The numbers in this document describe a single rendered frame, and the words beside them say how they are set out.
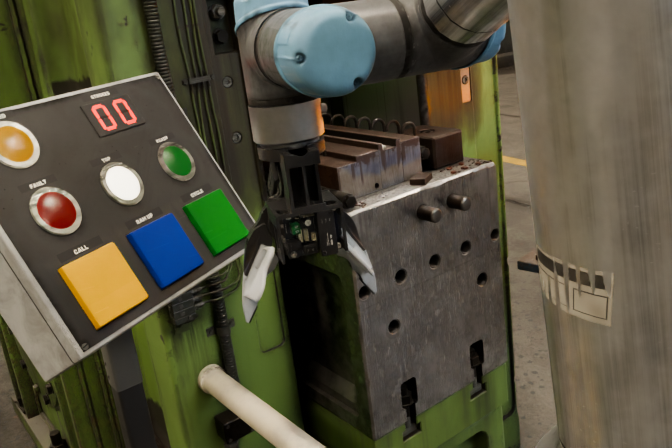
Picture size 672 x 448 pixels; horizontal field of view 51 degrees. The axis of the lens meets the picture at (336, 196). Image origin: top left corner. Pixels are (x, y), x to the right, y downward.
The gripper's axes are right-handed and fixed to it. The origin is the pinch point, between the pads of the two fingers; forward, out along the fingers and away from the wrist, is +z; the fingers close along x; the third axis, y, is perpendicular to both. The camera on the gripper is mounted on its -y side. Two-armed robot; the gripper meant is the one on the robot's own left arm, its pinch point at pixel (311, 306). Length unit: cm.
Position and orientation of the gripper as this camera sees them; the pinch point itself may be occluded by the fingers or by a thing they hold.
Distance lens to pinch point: 82.8
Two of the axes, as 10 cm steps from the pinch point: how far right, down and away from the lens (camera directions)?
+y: 2.6, 2.4, -9.3
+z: 1.2, 9.5, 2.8
